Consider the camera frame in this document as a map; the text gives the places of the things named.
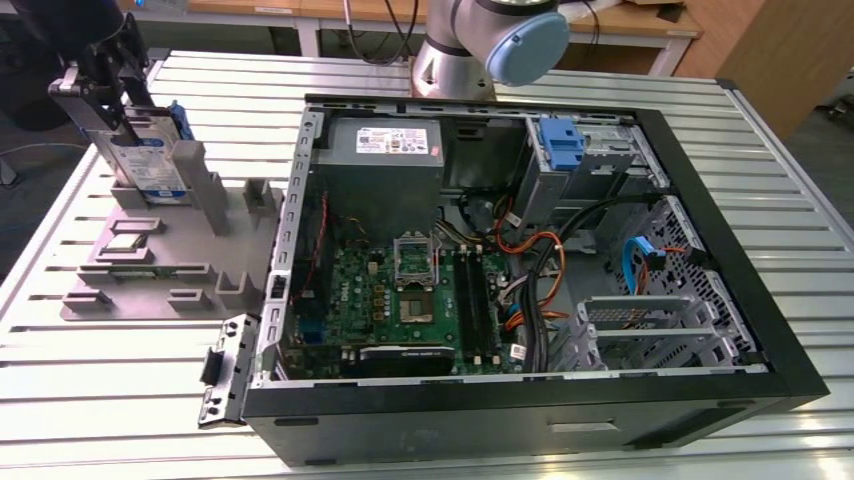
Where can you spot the office chair base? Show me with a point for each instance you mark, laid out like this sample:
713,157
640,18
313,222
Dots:
840,107

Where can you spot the wooden desk white frame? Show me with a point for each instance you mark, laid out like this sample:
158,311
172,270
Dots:
233,6

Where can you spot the hard disk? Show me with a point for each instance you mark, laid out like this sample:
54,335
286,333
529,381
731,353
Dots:
142,160

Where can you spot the blue plastic drive latch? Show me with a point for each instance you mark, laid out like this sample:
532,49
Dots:
560,145

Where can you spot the wooden cabinet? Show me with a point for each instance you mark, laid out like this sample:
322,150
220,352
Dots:
787,50

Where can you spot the black RAM slot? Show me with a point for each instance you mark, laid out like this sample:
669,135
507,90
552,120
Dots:
468,305
487,305

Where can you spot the black graphics card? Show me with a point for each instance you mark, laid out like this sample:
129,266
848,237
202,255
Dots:
400,357

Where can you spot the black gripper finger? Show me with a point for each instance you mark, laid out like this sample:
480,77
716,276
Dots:
86,85
133,75

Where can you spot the black open PC case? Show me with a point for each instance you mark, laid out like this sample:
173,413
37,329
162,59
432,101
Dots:
467,425

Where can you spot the silver CPU chip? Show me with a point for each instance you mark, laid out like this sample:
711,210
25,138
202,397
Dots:
125,242

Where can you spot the grey optical drive bay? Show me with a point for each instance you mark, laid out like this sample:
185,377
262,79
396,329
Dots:
600,150

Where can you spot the blue expansion slot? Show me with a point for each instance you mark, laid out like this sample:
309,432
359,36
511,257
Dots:
312,332

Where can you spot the CPU socket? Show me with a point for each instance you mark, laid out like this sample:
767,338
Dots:
416,305

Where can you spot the grey parts rack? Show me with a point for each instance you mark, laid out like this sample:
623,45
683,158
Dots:
180,250

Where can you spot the metal disk bay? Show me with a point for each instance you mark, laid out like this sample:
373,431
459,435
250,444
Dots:
640,302

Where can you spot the grey card retainer bracket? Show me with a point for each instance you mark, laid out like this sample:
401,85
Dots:
229,380

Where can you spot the green RAM stick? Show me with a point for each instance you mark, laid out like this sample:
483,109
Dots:
142,271

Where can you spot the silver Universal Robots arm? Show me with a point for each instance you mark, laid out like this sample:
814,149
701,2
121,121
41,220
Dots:
447,65

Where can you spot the black chair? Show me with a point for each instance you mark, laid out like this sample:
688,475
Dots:
26,112

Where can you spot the grey power supply unit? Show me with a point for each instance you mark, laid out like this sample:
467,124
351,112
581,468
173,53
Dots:
373,200

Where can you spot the green motherboard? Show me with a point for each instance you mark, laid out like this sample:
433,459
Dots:
360,300

